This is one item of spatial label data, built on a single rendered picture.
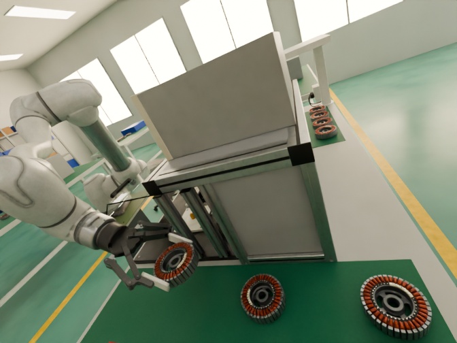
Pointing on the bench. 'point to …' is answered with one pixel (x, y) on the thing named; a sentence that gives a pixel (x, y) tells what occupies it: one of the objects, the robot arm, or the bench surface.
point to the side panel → (274, 216)
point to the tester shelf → (237, 156)
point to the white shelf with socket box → (322, 89)
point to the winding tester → (221, 100)
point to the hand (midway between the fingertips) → (175, 261)
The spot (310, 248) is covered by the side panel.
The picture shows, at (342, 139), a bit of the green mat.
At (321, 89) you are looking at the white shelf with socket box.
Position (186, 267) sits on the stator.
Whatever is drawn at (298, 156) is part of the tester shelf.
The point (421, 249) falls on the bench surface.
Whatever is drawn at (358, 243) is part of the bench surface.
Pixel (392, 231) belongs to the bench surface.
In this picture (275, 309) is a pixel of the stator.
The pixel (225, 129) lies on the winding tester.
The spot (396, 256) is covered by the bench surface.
